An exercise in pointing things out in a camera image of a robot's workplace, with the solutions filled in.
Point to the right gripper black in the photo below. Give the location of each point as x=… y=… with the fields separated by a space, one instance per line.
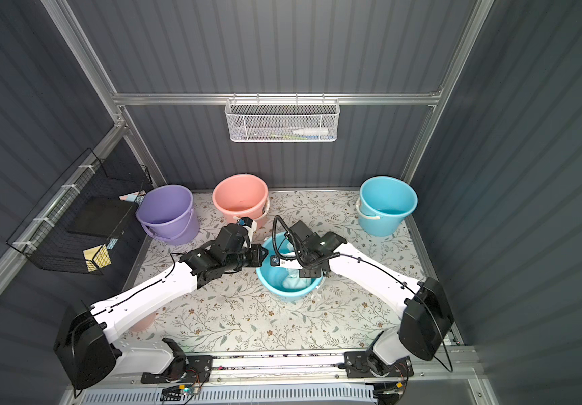
x=308 y=272

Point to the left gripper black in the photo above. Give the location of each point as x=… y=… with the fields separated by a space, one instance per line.
x=257 y=256

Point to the blue bucket with label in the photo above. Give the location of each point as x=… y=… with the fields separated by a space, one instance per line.
x=265 y=272

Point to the light green cloth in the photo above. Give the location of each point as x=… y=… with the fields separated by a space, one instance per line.
x=288 y=282

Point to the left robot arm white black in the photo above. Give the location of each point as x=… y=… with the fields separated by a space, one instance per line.
x=87 y=344

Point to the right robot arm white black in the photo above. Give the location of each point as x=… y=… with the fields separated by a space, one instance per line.
x=424 y=310

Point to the pink plastic bucket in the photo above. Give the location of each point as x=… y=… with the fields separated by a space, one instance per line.
x=241 y=196

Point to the purple plastic bucket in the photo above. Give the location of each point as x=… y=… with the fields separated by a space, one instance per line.
x=168 y=214

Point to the pastel card in basket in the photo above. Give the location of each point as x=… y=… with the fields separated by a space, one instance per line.
x=134 y=197

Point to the white ventilation grille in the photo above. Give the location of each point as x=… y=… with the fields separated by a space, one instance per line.
x=341 y=393

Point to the blue bucket white handle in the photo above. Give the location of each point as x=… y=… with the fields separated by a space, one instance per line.
x=383 y=204

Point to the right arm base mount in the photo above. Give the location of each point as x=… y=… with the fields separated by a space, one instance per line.
x=386 y=356

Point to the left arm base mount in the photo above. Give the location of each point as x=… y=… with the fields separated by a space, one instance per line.
x=182 y=368

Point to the white wire wall basket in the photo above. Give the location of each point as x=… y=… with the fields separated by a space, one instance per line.
x=260 y=122

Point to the black wire side basket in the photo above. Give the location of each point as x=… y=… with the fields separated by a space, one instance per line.
x=85 y=228

